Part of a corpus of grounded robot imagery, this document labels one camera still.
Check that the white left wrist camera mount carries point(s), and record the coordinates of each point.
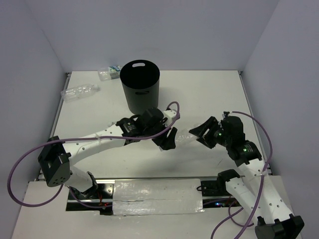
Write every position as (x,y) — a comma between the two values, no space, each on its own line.
(171,116)

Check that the clear crushed plastic bottle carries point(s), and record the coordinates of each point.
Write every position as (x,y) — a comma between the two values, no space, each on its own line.
(184,137)

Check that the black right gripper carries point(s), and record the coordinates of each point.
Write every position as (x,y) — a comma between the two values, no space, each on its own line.
(212,123)

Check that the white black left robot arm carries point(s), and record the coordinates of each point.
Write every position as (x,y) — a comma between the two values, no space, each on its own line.
(58,158)

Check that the clear bottle green blue label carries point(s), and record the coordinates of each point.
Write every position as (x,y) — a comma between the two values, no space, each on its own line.
(109,73)

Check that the black round plastic bin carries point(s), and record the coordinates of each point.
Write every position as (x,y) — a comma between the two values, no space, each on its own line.
(141,81)

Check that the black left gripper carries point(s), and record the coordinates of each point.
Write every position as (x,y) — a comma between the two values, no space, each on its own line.
(166,144)

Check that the black metal base rail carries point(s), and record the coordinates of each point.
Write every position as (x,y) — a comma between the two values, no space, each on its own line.
(101,202)

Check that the clear plastic bottle white cap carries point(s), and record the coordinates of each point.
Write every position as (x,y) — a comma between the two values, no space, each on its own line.
(79,92)

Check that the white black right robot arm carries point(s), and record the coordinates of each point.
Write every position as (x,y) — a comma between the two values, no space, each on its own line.
(268,213)

